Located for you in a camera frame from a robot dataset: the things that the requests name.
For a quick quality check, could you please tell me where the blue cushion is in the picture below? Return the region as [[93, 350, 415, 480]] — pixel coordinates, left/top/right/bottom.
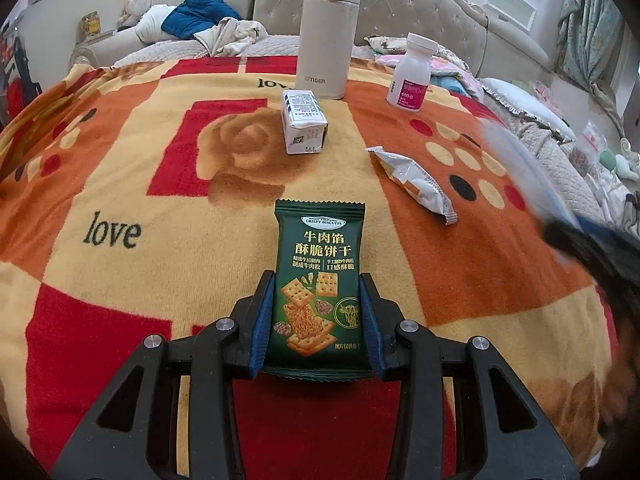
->
[[160, 0, 242, 40]]

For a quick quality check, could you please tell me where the green cracker packet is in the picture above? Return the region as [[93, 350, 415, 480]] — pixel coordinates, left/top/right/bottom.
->
[[265, 200, 372, 382]]

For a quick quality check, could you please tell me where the small white milk carton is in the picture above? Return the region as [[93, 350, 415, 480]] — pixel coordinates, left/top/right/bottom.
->
[[281, 90, 329, 155]]

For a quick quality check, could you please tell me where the white pillow with trim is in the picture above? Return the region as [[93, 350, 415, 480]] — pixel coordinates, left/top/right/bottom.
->
[[480, 77, 576, 142]]

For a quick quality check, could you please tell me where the white orange snack packet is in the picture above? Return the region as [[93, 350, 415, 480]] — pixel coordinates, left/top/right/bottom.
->
[[367, 146, 458, 226]]

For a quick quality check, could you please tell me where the white thermos bottle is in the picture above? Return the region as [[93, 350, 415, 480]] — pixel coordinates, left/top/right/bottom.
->
[[295, 0, 360, 100]]

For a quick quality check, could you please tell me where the pink blue folded blanket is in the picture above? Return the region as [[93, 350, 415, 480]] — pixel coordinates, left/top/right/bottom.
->
[[364, 36, 484, 101]]

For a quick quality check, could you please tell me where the white pink pill bottle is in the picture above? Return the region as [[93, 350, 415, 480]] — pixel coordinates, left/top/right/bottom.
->
[[386, 32, 438, 112]]

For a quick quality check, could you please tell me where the clear plastic snack bag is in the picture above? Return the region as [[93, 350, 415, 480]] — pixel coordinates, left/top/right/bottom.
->
[[568, 120, 608, 176]]

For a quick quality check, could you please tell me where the white plush toy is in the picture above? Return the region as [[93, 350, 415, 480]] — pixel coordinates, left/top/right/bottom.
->
[[615, 154, 640, 182]]

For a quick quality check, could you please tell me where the beige tufted sofa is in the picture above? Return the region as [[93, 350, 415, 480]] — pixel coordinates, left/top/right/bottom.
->
[[69, 0, 640, 241]]

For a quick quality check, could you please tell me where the teal patterned curtain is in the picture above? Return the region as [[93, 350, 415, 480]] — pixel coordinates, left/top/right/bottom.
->
[[555, 0, 624, 113]]

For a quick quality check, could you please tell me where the red orange love blanket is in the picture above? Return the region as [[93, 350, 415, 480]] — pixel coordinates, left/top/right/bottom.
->
[[1, 58, 611, 479]]

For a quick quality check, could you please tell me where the green plush toy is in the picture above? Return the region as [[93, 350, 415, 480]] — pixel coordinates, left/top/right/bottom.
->
[[599, 148, 617, 172]]

